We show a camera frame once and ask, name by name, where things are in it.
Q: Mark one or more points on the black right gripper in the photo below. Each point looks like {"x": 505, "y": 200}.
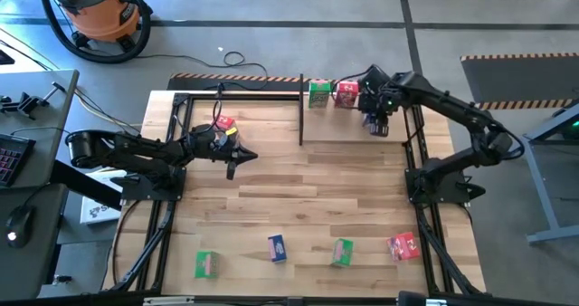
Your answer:
{"x": 373, "y": 91}

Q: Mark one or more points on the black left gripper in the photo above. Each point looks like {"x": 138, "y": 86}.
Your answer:
{"x": 221, "y": 150}

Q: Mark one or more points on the Frosted Flakes blue cereal box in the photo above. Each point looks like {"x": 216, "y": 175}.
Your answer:
{"x": 367, "y": 125}
{"x": 277, "y": 249}

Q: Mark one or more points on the Apple Jacks green cereal box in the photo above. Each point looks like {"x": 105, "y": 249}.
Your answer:
{"x": 342, "y": 253}
{"x": 319, "y": 95}
{"x": 206, "y": 265}

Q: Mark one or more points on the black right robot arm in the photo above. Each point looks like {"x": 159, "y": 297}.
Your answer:
{"x": 452, "y": 107}

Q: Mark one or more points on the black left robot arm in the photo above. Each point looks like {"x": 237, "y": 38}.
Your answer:
{"x": 135, "y": 150}

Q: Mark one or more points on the yellow tag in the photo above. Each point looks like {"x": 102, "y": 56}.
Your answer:
{"x": 231, "y": 131}

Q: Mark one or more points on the black hazard-striped floor mat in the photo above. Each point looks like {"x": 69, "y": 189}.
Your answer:
{"x": 520, "y": 82}
{"x": 190, "y": 84}

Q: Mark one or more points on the white box with black logo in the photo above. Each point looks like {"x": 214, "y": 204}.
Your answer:
{"x": 97, "y": 213}

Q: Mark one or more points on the black desk leg beam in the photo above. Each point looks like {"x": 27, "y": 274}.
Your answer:
{"x": 81, "y": 184}

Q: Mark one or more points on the orange shop vacuum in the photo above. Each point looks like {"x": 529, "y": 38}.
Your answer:
{"x": 99, "y": 16}
{"x": 147, "y": 23}

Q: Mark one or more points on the grey metal stand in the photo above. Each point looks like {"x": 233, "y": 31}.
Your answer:
{"x": 544, "y": 197}

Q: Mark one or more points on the dark device with green light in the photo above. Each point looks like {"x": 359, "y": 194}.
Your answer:
{"x": 571, "y": 129}

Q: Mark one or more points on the small black floor clip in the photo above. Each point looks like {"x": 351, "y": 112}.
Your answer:
{"x": 62, "y": 279}

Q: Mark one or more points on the black desk clamp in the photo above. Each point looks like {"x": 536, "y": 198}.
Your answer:
{"x": 27, "y": 104}

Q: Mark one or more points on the dark grey desk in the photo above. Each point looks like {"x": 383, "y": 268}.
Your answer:
{"x": 40, "y": 261}

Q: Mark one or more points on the black keyboard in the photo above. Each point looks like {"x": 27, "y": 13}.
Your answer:
{"x": 16, "y": 159}

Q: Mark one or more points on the black computer mouse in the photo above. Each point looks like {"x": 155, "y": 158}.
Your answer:
{"x": 19, "y": 226}

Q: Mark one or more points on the black aluminium table frame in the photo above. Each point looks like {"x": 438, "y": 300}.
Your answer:
{"x": 244, "y": 97}

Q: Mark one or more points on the black shelf end frame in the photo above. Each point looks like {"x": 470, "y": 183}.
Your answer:
{"x": 301, "y": 116}

